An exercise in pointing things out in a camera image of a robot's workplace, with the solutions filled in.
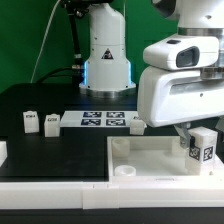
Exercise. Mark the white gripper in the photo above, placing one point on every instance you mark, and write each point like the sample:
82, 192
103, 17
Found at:
168, 98

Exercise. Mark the white left fence stub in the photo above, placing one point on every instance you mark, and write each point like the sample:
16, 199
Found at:
3, 152

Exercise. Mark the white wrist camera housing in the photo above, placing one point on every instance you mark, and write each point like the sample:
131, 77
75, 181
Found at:
179, 52

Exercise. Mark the white square tabletop tray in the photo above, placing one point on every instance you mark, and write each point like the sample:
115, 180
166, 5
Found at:
135, 156

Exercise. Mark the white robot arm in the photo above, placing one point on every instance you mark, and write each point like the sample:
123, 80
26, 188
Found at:
107, 71

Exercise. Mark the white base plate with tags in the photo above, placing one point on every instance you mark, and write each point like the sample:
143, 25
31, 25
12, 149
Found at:
103, 119

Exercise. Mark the white front fence wall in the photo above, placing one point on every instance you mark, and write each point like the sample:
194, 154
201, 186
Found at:
158, 193

